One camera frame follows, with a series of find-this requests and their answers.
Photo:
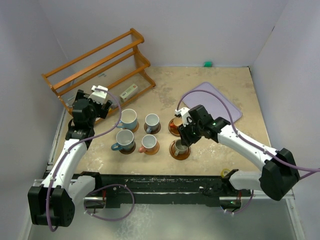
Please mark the teal patterned mug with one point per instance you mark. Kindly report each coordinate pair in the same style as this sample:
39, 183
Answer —
124, 140

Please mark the ringed brown coaster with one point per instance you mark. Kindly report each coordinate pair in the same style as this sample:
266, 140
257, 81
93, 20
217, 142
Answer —
173, 132
180, 157

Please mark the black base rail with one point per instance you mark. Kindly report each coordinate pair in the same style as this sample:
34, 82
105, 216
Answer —
211, 191

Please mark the green staples box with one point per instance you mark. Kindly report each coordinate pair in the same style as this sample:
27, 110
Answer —
129, 93

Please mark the light wooden coaster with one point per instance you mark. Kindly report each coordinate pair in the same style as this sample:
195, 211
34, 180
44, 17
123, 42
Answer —
136, 128
154, 150

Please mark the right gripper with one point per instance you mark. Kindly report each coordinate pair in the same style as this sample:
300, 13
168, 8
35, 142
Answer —
186, 139

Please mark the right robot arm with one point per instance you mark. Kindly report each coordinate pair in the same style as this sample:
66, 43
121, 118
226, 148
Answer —
276, 173

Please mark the orange wooden three-tier shelf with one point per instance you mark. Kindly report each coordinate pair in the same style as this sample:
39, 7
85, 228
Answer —
119, 58

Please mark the small grey green cup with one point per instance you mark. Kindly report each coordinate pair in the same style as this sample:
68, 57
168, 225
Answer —
179, 148

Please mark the orange cup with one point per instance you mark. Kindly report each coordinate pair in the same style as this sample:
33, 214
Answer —
175, 123

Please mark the dark walnut coaster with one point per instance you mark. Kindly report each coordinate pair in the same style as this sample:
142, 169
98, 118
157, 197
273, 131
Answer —
128, 151
151, 132

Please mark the large light blue mug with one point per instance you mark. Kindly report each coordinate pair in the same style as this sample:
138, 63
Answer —
128, 119

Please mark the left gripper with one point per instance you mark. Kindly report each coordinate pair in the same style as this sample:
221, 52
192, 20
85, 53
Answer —
102, 108

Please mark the green object by wall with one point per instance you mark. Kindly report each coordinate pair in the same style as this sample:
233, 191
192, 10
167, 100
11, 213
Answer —
208, 64

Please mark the pink mug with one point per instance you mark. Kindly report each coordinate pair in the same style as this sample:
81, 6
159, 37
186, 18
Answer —
147, 142

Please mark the yellow tape roll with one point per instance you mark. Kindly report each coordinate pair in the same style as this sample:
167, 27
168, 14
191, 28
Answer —
225, 172

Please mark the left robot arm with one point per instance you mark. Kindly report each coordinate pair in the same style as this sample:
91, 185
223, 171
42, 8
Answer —
51, 204

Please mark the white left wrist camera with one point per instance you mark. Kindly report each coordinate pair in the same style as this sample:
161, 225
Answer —
99, 94

